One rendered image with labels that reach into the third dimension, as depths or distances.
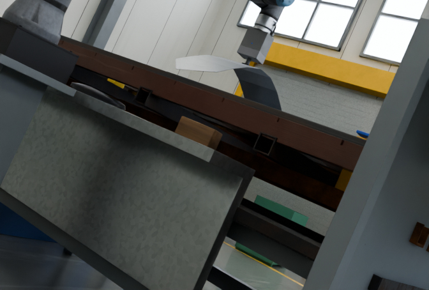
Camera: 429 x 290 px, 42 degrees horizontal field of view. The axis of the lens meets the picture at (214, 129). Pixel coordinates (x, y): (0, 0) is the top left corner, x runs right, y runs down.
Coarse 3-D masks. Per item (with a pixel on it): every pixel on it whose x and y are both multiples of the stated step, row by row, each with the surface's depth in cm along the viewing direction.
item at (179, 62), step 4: (176, 60) 182; (180, 60) 182; (176, 64) 177; (180, 64) 178; (184, 64) 178; (188, 64) 179; (192, 64) 179; (188, 68) 174; (192, 68) 174; (196, 68) 175; (200, 68) 175; (204, 68) 176
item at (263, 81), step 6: (240, 72) 209; (246, 72) 206; (252, 72) 204; (240, 78) 214; (246, 78) 210; (252, 78) 207; (258, 78) 205; (264, 78) 202; (270, 78) 199; (258, 84) 209; (264, 84) 206; (270, 84) 203
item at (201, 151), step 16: (64, 96) 152; (80, 96) 149; (112, 112) 141; (144, 128) 134; (160, 128) 132; (176, 144) 128; (192, 144) 126; (208, 160) 122; (224, 160) 126; (240, 176) 134
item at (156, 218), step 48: (48, 96) 181; (48, 144) 174; (96, 144) 163; (144, 144) 154; (48, 192) 168; (96, 192) 158; (144, 192) 149; (192, 192) 141; (240, 192) 136; (96, 240) 153; (144, 240) 144; (192, 240) 137; (192, 288) 133
